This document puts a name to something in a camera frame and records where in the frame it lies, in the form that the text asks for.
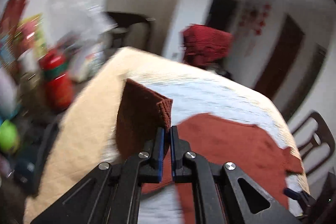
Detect rust red knit sweater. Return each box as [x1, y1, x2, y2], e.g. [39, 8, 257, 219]
[116, 79, 303, 209]

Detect dark wooden chair right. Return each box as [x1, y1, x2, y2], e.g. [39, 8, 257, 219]
[291, 111, 335, 177]

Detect quilted blue beige table cover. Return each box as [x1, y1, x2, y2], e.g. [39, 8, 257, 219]
[23, 47, 299, 223]

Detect green frog cup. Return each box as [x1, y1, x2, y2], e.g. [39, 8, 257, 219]
[0, 120, 20, 155]

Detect red reindeer bottle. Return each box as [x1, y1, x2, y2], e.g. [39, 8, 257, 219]
[39, 48, 74, 113]

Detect white medicine box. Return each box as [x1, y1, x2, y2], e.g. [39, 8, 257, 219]
[68, 48, 105, 83]

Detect dark wooden door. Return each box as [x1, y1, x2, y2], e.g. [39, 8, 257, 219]
[254, 15, 305, 100]

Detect red plaid shirt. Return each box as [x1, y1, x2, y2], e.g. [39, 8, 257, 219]
[182, 24, 234, 68]

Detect black chair behind table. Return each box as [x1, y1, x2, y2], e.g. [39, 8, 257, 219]
[104, 11, 155, 51]

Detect red chinese knot decorations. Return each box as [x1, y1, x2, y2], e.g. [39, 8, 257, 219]
[237, 2, 272, 37]

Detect clear plastic bag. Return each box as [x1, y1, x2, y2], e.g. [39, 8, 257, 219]
[43, 0, 116, 58]

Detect red gift bag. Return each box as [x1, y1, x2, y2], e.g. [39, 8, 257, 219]
[1, 0, 28, 35]

